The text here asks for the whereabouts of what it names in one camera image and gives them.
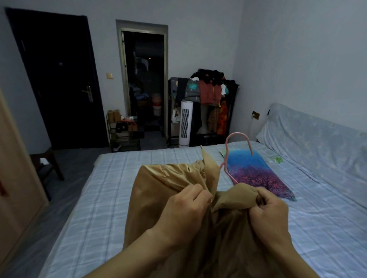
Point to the light blue covered headboard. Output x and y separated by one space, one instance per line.
323 143

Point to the wall light switch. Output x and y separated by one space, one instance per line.
109 75

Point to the orange patterned hanging garment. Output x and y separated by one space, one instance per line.
222 116

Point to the dark wooden stool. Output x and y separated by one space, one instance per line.
46 160

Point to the black clothes rack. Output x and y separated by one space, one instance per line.
231 115

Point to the wooden wardrobe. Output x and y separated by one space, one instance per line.
8 181

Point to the dark door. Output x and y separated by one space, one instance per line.
58 92

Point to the tan satin garment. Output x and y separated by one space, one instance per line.
227 242

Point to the person's right thumb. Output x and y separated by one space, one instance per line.
257 215

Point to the white bucket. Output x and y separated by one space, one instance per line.
156 110

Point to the white tower fan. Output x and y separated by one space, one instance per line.
185 125

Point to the wall power socket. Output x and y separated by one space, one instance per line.
256 115

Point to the person's left forearm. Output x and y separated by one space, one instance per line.
129 256

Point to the person's left hand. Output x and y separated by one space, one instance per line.
183 216

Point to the person's right forearm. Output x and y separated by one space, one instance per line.
299 266

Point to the pink clothes hanger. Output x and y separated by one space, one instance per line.
226 144

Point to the person's right hand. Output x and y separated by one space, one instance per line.
272 223

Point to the person's left thumb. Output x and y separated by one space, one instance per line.
205 203

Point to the grey doorway frame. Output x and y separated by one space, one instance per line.
165 82

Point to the pile of black clothes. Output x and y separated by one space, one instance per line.
209 75

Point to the bed with plaid sheet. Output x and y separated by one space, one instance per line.
108 200

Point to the black shoe rack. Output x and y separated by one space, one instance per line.
127 138

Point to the light green paper piece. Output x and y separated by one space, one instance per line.
223 153

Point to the small green item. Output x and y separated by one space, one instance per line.
276 159

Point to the red hanging shirt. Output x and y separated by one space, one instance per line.
208 93

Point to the grey printed hanging garment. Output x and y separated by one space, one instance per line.
192 89

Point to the blue purple tree print garment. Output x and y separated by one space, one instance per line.
255 170

